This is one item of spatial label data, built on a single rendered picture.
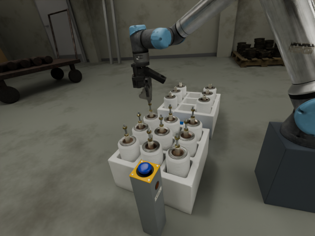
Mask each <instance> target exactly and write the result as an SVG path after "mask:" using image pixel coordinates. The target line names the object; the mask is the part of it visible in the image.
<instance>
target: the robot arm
mask: <svg viewBox="0 0 315 236"><path fill-rule="evenodd" d="M235 1H236V0H201V1H199V2H198V3H197V4H196V5H195V6H194V7H193V8H192V9H190V10H189V11H188V12H187V13H186V14H185V15H184V16H182V17H181V18H180V19H179V20H178V21H177V22H176V23H175V24H174V25H173V26H171V27H167V28H156V29H146V26H145V25H134V26H130V27H129V33H130V36H129V37H130V41H131V46H132V53H133V59H134V63H133V64H131V67H132V68H133V73H134V74H133V75H132V82H133V88H138V89H139V88H143V87H144V88H143V89H142V92H141V94H140V95H139V97H140V98H142V99H146V100H148V103H150V102H151V100H152V80H151V78H153V79H154V80H157V81H158V82H160V83H162V84H164V82H165V81H166V77H165V76H163V75H161V74H159V73H158V72H156V71H154V70H152V69H151V68H149V67H146V66H148V65H149V64H150V63H149V60H150V58H149V49H160V50H161V49H165V48H168V47H169V46H171V45H178V44H180V43H182V42H184V40H185V38H186V37H187V36H189V35H190V34H191V33H193V32H194V31H195V30H197V29H198V28H200V27H201V26H202V25H204V24H205V23H206V22H208V21H209V20H210V19H212V18H213V17H214V16H216V15H217V14H219V13H220V12H221V11H223V10H224V9H225V8H227V7H228V6H229V5H231V4H232V3H234V2H235ZM259 1H260V4H261V6H262V8H263V11H264V14H265V16H266V19H267V21H268V24H269V26H270V29H271V32H272V34H273V36H274V39H275V41H276V44H277V47H278V49H279V52H280V54H281V57H282V59H283V62H284V64H285V67H286V69H287V72H288V74H289V77H290V79H291V82H292V85H291V87H290V88H289V90H288V95H289V97H290V100H291V102H292V105H293V107H294V109H293V112H292V114H291V115H290V116H289V117H288V118H287V119H286V120H285V121H284V122H283V124H282V125H281V128H280V133H281V134H282V135H283V136H284V137H285V138H286V139H288V140H289V141H291V142H293V143H295V144H298V145H301V146H304V147H307V148H313V149H315V0H259Z"/></svg>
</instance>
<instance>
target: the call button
mask: <svg viewBox="0 0 315 236"><path fill-rule="evenodd" d="M138 171H139V172H140V173H141V174H148V173H149V172H150V171H151V164H150V163H148V162H142V163H140V164H139V165H138Z"/></svg>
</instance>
